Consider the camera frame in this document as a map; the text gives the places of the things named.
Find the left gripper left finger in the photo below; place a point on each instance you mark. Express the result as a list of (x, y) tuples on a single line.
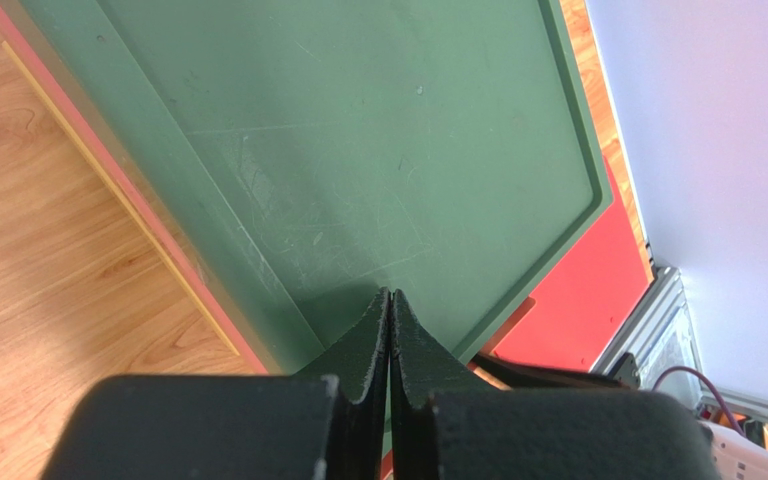
[(324, 422)]

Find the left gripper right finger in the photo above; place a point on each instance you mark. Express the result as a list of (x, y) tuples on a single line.
[(448, 423)]

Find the green top drawer unit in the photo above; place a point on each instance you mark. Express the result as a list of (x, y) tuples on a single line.
[(314, 152)]

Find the red folder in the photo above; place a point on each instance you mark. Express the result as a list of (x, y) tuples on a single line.
[(571, 316)]

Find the aluminium frame rail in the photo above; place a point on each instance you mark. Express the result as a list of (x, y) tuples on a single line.
[(659, 333)]

